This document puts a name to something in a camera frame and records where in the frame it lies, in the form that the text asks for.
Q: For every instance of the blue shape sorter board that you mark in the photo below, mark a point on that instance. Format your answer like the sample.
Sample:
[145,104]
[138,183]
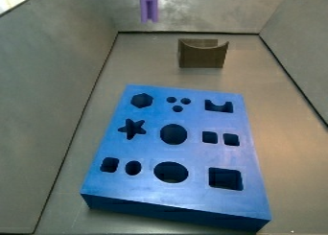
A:
[177,160]

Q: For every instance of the purple three prong block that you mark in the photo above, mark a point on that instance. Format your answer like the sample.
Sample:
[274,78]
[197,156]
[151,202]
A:
[149,10]

